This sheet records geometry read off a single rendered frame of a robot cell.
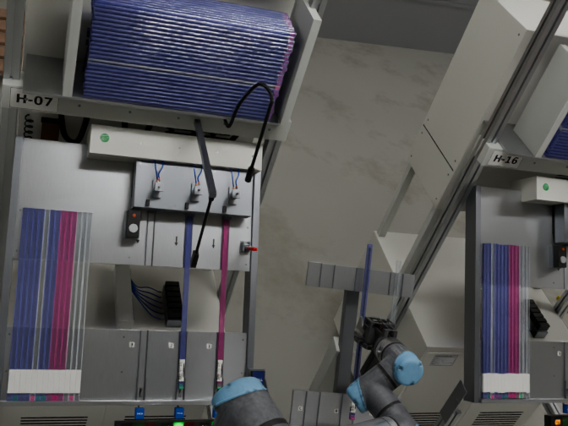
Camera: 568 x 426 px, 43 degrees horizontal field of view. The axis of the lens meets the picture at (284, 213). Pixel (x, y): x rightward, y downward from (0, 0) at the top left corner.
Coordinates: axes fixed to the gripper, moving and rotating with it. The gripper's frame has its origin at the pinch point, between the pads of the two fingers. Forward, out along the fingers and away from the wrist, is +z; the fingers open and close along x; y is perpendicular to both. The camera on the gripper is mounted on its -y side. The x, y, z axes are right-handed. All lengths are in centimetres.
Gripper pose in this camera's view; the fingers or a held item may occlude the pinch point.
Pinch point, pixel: (361, 330)
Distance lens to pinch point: 215.4
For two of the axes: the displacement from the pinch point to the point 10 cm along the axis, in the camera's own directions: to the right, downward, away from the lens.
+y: 1.8, -9.7, -1.5
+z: -2.3, -1.9, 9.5
